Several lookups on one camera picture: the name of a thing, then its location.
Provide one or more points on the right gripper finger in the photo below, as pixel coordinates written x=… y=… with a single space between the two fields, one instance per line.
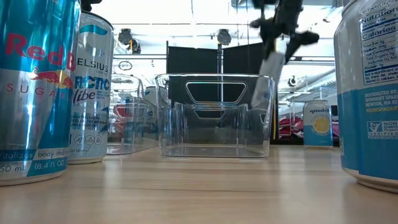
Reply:
x=303 y=38
x=269 y=31

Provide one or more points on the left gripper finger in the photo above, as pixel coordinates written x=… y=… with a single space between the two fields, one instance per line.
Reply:
x=88 y=3

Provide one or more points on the clear plastic bin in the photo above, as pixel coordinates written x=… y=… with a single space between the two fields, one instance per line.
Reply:
x=130 y=140
x=174 y=93

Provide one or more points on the white blue Spindrift lemon can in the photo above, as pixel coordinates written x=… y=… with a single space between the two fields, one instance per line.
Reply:
x=317 y=124
x=367 y=124

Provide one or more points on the black folding screen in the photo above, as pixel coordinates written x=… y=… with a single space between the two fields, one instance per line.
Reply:
x=189 y=62

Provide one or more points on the rack with red bins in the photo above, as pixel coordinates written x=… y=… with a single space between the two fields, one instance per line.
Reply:
x=290 y=126

